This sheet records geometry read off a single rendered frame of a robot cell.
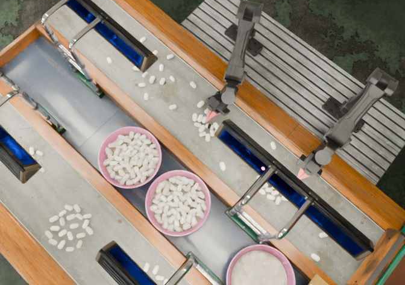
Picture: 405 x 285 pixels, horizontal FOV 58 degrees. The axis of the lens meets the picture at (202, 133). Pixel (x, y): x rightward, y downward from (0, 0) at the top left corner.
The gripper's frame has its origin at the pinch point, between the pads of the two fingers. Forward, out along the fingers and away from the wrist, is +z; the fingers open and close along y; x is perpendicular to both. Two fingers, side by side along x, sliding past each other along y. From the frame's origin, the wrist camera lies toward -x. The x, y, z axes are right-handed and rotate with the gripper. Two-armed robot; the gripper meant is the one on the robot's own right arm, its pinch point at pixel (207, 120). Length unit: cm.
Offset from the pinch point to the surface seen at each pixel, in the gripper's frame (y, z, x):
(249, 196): 35, -9, -40
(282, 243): 57, 13, -12
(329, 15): -8, -58, 149
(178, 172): 7.0, 19.5, -16.3
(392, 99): 64, -41, 134
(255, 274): 57, 27, -19
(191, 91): -15.0, -3.2, 5.0
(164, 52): -38.0, -7.4, 8.5
